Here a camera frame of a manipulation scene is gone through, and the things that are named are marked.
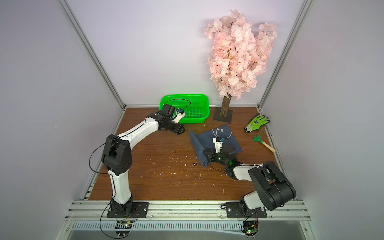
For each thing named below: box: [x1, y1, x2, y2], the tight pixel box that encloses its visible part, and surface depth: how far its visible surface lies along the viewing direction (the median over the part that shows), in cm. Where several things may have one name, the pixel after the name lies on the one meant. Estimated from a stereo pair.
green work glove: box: [244, 114, 270, 133], surface depth 109 cm
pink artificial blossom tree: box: [204, 9, 277, 123], surface depth 72 cm
